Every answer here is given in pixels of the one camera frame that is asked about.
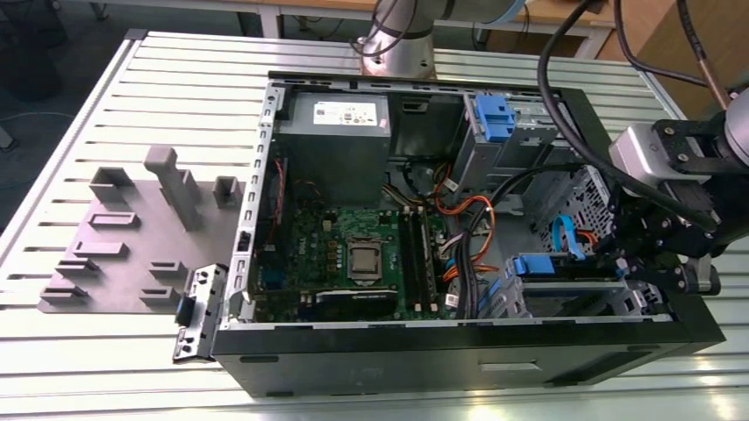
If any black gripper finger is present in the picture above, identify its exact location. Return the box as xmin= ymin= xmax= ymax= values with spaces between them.
xmin=594 ymin=191 xmax=705 ymax=260
xmin=616 ymin=255 xmax=705 ymax=291

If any blue data wire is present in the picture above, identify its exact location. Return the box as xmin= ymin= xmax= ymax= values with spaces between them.
xmin=549 ymin=214 xmax=586 ymax=260

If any hard disk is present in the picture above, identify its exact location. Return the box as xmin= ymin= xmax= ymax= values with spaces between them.
xmin=479 ymin=255 xmax=628 ymax=318

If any silver disk bay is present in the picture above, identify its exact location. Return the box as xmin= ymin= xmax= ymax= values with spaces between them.
xmin=502 ymin=252 xmax=673 ymax=320

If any silver optical drive cage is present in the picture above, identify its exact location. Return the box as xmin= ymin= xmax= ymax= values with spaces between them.
xmin=450 ymin=92 xmax=590 ymax=196

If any blue drive latch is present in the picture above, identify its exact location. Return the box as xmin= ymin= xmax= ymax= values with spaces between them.
xmin=474 ymin=94 xmax=518 ymax=144

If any black RAM slot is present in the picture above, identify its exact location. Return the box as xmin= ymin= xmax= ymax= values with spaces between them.
xmin=415 ymin=204 xmax=441 ymax=313
xmin=399 ymin=204 xmax=423 ymax=313

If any black CPU socket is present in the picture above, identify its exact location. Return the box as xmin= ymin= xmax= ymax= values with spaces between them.
xmin=343 ymin=236 xmax=393 ymax=286

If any silver CPU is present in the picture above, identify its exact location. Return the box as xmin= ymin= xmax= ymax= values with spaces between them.
xmin=351 ymin=250 xmax=385 ymax=275

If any black open PC case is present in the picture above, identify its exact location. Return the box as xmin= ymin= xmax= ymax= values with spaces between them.
xmin=208 ymin=69 xmax=728 ymax=399

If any wooden desk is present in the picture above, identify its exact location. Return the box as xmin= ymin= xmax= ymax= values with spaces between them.
xmin=485 ymin=0 xmax=625 ymax=61

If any black graphics card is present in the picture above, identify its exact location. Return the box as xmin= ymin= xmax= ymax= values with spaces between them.
xmin=297 ymin=287 xmax=403 ymax=322

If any green motherboard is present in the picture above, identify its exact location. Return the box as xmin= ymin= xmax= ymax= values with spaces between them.
xmin=250 ymin=173 xmax=467 ymax=325

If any grey power supply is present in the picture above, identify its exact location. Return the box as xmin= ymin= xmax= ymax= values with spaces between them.
xmin=277 ymin=93 xmax=394 ymax=208

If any white framed desk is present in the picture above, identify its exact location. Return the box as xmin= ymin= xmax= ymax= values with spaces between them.
xmin=87 ymin=0 xmax=375 ymax=40

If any grey parts rack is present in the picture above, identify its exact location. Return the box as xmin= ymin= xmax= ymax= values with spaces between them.
xmin=35 ymin=146 xmax=251 ymax=318

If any grey rounded wrist camera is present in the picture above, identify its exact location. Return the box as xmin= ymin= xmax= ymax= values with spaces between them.
xmin=681 ymin=256 xmax=722 ymax=296

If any silver square wrist camera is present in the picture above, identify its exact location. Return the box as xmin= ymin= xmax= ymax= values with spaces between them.
xmin=606 ymin=124 xmax=672 ymax=196

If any orange wire bundle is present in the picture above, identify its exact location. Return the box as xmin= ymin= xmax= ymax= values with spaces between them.
xmin=433 ymin=195 xmax=499 ymax=282

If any black cable bundle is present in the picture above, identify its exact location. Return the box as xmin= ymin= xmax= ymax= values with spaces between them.
xmin=453 ymin=161 xmax=586 ymax=319

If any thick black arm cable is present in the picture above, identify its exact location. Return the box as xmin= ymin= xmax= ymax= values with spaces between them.
xmin=536 ymin=0 xmax=720 ymax=232

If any silver slot retainer bracket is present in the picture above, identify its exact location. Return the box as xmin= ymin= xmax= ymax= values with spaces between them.
xmin=171 ymin=261 xmax=231 ymax=364

